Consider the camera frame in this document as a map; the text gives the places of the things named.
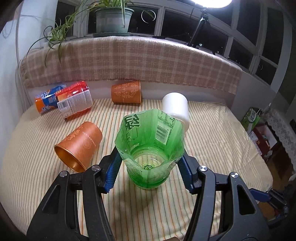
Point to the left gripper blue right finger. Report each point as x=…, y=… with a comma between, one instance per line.
x=240, y=217

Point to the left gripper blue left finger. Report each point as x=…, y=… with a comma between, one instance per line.
x=56, y=217

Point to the green cut bottle cup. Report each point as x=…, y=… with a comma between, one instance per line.
x=150, y=143

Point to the near orange paper cup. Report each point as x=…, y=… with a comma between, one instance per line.
x=76, y=151

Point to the orange paper cup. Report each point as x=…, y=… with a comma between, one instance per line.
x=127, y=93
x=76, y=151

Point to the red label cut bottle cup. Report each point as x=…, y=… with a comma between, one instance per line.
x=74, y=99

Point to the orange blue cut bottle cup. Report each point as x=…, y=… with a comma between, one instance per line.
x=47, y=100

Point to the white plastic cup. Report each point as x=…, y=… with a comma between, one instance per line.
x=176, y=105

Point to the far orange paper cup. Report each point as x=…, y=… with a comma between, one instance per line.
x=127, y=93

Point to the red cardboard box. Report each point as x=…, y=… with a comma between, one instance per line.
x=264, y=140

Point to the striped yellow mattress cloth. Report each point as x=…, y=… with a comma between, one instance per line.
x=215, y=138

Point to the white lace cloth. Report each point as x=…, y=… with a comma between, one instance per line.
x=283, y=131

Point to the green tissue box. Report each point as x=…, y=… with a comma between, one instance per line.
x=251, y=118

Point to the plaid beige blanket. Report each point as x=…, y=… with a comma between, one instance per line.
x=129, y=58

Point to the black tripod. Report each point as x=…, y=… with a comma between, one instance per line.
x=203, y=24

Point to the spider plant in green pot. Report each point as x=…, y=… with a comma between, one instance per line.
x=111, y=17

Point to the ring light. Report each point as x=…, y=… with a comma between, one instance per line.
x=215, y=4

